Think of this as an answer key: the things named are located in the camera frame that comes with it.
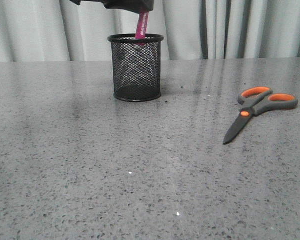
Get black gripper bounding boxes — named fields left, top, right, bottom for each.
left=85, top=0, right=154, bottom=14

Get pink marker pen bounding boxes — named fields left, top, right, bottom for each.
left=134, top=8, right=149, bottom=40

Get grey orange scissors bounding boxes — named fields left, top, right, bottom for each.
left=223, top=86, right=299, bottom=145

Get black mesh pen holder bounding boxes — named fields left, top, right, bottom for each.
left=107, top=33, right=164, bottom=102

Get grey curtain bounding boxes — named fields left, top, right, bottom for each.
left=0, top=0, right=300, bottom=62

